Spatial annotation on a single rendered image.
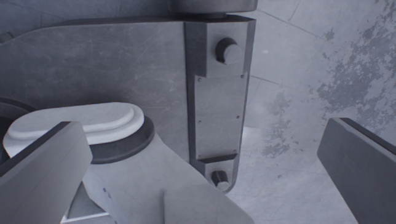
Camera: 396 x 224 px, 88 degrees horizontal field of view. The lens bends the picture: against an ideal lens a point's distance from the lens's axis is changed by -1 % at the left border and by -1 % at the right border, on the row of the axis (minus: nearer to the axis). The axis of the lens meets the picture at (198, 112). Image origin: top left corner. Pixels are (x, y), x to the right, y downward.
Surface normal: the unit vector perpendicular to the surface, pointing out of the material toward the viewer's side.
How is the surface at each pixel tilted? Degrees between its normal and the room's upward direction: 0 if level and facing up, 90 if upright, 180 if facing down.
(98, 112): 90
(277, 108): 0
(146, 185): 90
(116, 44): 0
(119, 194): 90
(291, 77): 0
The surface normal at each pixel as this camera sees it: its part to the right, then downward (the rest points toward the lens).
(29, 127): -0.01, -0.87
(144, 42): 0.21, 0.48
